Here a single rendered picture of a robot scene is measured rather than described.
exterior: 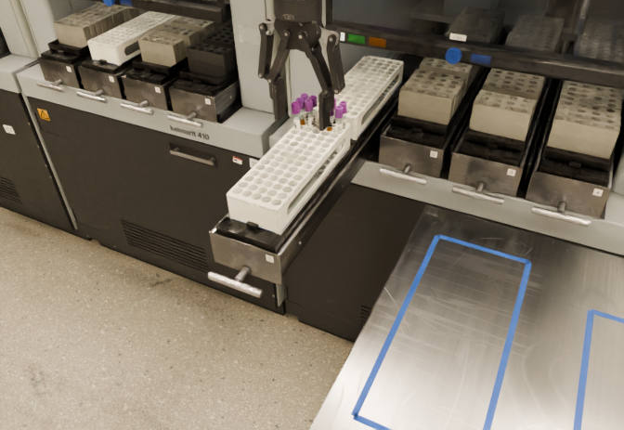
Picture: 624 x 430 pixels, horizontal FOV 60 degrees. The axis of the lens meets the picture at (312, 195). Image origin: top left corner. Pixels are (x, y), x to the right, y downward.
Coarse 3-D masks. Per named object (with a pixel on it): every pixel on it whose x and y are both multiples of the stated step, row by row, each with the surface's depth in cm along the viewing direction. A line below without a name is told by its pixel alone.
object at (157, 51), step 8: (144, 40) 137; (152, 40) 138; (160, 40) 137; (144, 48) 139; (152, 48) 137; (160, 48) 136; (168, 48) 135; (176, 48) 136; (144, 56) 140; (152, 56) 139; (160, 56) 138; (168, 56) 136; (176, 56) 136; (160, 64) 139; (168, 64) 138
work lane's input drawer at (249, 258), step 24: (384, 120) 118; (360, 144) 110; (336, 168) 101; (336, 192) 101; (312, 216) 93; (216, 240) 90; (240, 240) 88; (264, 240) 86; (288, 240) 88; (240, 264) 91; (264, 264) 88; (288, 264) 89; (240, 288) 87
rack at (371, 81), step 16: (368, 64) 126; (384, 64) 126; (400, 64) 126; (352, 80) 120; (368, 80) 119; (384, 80) 120; (400, 80) 128; (336, 96) 114; (352, 96) 114; (368, 96) 114; (384, 96) 121; (352, 112) 109; (368, 112) 119; (352, 128) 108
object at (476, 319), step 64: (448, 256) 82; (512, 256) 81; (576, 256) 81; (384, 320) 72; (448, 320) 72; (512, 320) 72; (576, 320) 72; (384, 384) 65; (448, 384) 64; (512, 384) 64; (576, 384) 64
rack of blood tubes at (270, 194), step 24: (288, 144) 99; (312, 144) 99; (336, 144) 100; (264, 168) 95; (288, 168) 93; (312, 168) 93; (240, 192) 88; (264, 192) 90; (288, 192) 88; (240, 216) 89; (264, 216) 86; (288, 216) 88
